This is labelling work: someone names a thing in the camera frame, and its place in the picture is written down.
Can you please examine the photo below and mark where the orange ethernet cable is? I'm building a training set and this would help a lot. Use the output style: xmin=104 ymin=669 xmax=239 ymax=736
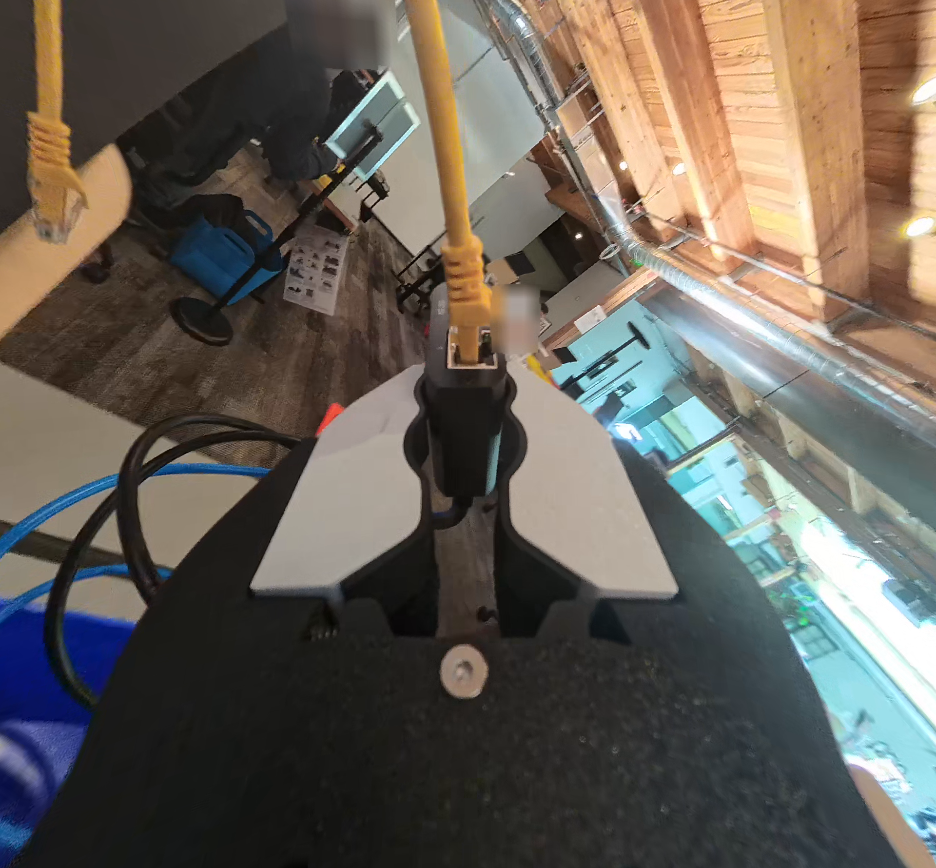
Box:
xmin=24 ymin=0 xmax=496 ymax=367

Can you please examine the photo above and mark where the black ethernet cable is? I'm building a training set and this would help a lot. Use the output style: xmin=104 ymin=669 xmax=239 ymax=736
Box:
xmin=42 ymin=413 xmax=478 ymax=710

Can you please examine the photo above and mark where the monitor floor stand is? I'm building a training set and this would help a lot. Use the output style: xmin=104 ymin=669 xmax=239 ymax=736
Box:
xmin=168 ymin=69 xmax=423 ymax=347

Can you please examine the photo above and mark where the black ethernet adapter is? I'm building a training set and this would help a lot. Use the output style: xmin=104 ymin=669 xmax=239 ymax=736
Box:
xmin=421 ymin=281 xmax=514 ymax=499

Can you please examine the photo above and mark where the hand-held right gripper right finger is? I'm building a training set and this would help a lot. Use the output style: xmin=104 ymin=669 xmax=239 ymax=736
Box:
xmin=494 ymin=363 xmax=680 ymax=638

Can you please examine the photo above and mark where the silver spiral ceiling duct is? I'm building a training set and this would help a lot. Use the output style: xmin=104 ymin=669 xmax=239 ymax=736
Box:
xmin=467 ymin=0 xmax=936 ymax=439

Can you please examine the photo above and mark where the blue plastic bin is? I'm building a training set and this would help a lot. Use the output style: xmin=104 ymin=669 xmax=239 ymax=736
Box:
xmin=0 ymin=592 xmax=137 ymax=868

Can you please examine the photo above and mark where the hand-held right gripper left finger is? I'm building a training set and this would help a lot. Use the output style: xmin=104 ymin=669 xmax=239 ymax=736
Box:
xmin=250 ymin=368 xmax=443 ymax=638

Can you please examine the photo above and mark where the printed paper sheet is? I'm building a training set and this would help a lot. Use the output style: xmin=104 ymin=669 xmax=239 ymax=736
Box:
xmin=282 ymin=223 xmax=352 ymax=318

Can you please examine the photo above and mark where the blue ethernet cable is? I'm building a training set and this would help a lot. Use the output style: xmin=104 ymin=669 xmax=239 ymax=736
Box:
xmin=0 ymin=463 xmax=273 ymax=622

